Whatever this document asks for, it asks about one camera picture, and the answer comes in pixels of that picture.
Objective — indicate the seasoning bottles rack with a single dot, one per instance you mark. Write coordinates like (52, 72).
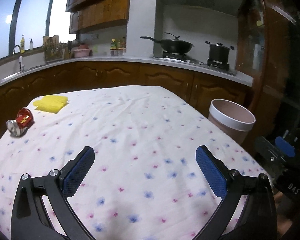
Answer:
(117, 47)

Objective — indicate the crushed red soda can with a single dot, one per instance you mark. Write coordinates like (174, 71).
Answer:
(22, 122)

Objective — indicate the black wok with lid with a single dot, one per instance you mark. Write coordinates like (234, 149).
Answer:
(172, 45)

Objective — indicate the dish drying rack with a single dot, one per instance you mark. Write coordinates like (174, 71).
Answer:
(53, 49)

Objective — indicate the pink basin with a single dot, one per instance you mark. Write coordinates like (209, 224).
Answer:
(82, 51)

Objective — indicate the yellow dish soap bottle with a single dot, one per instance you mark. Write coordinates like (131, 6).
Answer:
(22, 45)

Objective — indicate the brown cabinets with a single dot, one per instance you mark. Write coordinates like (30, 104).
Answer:
(195, 88)
(88, 15)

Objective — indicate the pink round trash bin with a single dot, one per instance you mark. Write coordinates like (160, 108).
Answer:
(233, 119)

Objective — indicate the sink faucet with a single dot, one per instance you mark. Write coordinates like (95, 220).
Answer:
(20, 60)

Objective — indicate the yellow foam fruit net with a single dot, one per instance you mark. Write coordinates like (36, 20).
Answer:
(51, 103)

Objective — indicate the gas stove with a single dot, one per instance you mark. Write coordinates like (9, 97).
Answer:
(183, 58)

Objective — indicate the brown upper cabinets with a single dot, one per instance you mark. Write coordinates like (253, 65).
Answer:
(88, 15)

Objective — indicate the black stock pot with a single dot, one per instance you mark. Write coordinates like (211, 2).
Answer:
(218, 53)

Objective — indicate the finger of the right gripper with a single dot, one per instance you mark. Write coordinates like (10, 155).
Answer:
(285, 147)

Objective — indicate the glass door tall cabinet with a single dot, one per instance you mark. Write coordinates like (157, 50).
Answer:
(267, 33)

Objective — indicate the white floral tablecloth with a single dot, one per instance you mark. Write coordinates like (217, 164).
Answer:
(145, 182)

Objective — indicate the brown lower cabinets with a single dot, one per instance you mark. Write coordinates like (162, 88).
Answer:
(195, 88)

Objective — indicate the person's right hand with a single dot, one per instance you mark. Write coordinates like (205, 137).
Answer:
(283, 205)

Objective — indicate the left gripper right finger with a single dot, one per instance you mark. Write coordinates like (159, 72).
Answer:
(258, 219)

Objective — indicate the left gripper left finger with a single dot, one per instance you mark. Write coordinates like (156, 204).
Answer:
(30, 219)

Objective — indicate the white pump bottle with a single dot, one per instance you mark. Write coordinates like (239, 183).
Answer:
(31, 44)

